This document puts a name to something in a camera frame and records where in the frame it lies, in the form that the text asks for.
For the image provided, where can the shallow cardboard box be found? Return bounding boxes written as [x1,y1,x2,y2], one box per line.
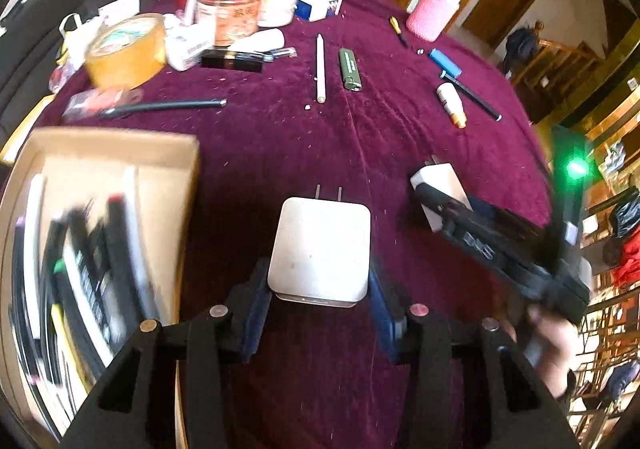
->
[0,126,202,449]

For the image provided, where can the wooden display shelves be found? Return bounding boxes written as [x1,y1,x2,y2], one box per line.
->
[550,29,640,430]

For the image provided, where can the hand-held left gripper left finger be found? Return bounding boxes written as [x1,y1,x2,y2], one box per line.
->
[60,256,273,449]

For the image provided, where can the black rectangular tube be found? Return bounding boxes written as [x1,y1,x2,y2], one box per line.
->
[201,49,264,73]

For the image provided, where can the white glue tube orange cap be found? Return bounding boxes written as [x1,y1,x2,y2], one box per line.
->
[436,82,468,129]

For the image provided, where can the small white blue box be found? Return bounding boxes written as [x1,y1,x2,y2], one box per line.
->
[295,0,345,23]

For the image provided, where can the wooden door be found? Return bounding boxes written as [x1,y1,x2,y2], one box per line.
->
[460,0,545,50]

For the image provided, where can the thin black pen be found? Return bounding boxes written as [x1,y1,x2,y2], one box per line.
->
[99,98,228,120]

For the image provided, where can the maroon velvet tablecloth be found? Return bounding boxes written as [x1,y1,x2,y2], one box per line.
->
[30,0,566,449]

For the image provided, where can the wooden stair railing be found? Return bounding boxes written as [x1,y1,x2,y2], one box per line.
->
[510,36,608,122]

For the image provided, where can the yellow white flat packet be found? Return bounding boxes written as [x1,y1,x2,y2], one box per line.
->
[0,94,56,165]

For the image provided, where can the slim black pen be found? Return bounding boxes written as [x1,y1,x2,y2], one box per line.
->
[440,70,502,122]

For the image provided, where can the blue lighter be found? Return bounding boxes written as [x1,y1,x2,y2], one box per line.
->
[429,48,463,79]

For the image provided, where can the white stylus pen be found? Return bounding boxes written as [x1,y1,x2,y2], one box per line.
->
[315,33,327,104]

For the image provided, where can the brown packing tape roll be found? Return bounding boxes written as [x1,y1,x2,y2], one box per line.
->
[82,13,168,91]

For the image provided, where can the square white charger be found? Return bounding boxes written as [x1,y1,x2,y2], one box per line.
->
[266,184,372,308]

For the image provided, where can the red clear packet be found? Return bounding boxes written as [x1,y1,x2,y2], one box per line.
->
[49,59,78,95]

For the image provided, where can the pink knitted bottle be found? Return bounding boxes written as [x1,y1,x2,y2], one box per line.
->
[406,0,468,42]

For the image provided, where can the black leather sofa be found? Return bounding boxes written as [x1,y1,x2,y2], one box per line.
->
[0,0,161,130]

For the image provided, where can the pile of marker pens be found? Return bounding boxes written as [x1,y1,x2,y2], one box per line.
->
[10,168,163,410]

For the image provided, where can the green lighter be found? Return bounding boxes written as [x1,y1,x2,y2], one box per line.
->
[338,48,363,91]

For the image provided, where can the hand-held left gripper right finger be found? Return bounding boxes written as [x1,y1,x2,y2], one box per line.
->
[367,263,583,449]

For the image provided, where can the yellow black screwdriver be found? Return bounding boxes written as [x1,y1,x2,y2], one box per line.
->
[389,16,410,47]

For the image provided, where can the red garment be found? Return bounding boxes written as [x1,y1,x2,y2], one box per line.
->
[602,229,640,290]

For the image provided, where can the pink packet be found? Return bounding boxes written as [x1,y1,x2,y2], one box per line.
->
[62,88,143,122]

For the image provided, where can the thick white charger block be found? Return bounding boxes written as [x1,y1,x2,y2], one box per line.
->
[410,155,475,233]

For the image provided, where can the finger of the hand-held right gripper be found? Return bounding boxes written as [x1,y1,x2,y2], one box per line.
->
[467,196,546,242]
[413,182,506,255]

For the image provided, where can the person's right hand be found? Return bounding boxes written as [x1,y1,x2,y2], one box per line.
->
[500,301,583,400]

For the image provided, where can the small white barcode box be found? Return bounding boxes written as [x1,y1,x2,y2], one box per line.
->
[164,24,217,72]

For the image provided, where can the black plastic bag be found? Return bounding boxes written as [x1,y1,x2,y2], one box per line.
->
[607,192,640,240]

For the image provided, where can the white paper bag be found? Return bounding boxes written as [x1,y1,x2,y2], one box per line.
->
[57,13,108,67]
[90,0,143,22]

